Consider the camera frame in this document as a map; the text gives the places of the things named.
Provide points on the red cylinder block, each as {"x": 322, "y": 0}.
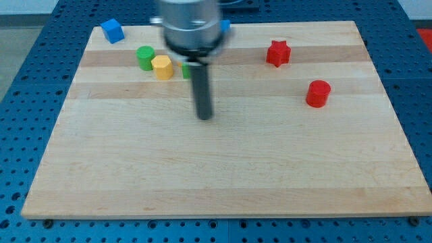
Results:
{"x": 318, "y": 93}

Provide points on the blue cube block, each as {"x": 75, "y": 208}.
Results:
{"x": 112, "y": 31}

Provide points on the green cylinder block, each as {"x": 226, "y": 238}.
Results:
{"x": 144, "y": 55}

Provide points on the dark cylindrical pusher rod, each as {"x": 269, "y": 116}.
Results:
{"x": 199, "y": 76}

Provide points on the red star block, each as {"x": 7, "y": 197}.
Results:
{"x": 278, "y": 53}

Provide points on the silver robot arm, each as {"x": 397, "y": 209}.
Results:
{"x": 194, "y": 32}

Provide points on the green block behind rod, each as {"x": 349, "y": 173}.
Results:
{"x": 185, "y": 71}

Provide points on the yellow hexagon block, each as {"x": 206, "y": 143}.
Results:
{"x": 162, "y": 67}

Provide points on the blue block behind arm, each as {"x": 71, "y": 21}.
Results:
{"x": 225, "y": 26}

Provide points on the wooden board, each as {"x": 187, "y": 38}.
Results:
{"x": 127, "y": 146}

